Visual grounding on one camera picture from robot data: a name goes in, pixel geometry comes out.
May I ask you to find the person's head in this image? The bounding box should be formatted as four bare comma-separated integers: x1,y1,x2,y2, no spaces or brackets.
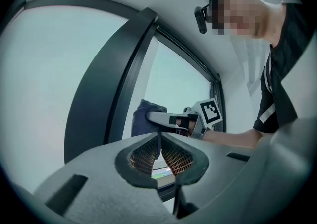
212,0,283,40

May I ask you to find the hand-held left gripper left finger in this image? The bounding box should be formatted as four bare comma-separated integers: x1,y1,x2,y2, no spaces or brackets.
33,133,179,224

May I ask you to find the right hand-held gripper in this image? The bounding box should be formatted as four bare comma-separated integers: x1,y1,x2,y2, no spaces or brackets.
146,97,223,141

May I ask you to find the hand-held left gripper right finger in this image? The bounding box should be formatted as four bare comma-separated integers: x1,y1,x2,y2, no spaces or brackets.
161,133,256,219

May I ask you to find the person's black clothing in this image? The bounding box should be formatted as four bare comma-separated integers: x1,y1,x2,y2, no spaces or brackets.
252,0,317,134

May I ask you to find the black head-mounted camera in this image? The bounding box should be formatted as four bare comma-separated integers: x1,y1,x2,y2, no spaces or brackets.
194,0,223,34

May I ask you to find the dark blue cleaning cloth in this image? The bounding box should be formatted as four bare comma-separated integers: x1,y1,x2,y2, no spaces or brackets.
131,99,168,137

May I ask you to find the person's right forearm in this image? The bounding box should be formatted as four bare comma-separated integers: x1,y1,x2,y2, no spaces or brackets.
204,128,263,149

